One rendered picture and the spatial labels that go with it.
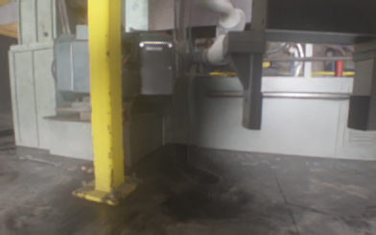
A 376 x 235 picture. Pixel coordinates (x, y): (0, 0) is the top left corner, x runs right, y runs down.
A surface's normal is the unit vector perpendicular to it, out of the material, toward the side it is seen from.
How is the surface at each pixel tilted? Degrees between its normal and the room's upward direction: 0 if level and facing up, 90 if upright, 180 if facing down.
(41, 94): 90
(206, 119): 90
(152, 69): 90
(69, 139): 90
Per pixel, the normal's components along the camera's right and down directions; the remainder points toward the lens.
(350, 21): -0.01, 0.12
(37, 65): -0.27, 0.11
